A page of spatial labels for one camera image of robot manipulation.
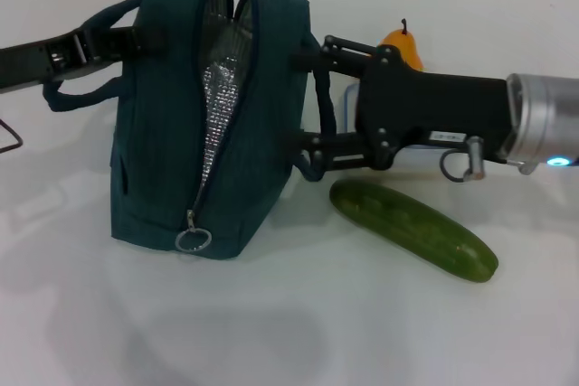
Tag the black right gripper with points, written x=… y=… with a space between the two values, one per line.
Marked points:
x=429 y=106

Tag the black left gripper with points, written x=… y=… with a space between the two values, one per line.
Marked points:
x=40 y=63

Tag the clear plastic food container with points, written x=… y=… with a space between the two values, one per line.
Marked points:
x=350 y=106

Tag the dark blue-green insulated lunch bag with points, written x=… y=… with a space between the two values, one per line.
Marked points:
x=154 y=133

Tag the green cucumber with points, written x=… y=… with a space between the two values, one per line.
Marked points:
x=407 y=228

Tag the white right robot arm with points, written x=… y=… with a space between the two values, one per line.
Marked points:
x=543 y=119

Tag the yellow pear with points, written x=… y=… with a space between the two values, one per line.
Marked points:
x=405 y=44

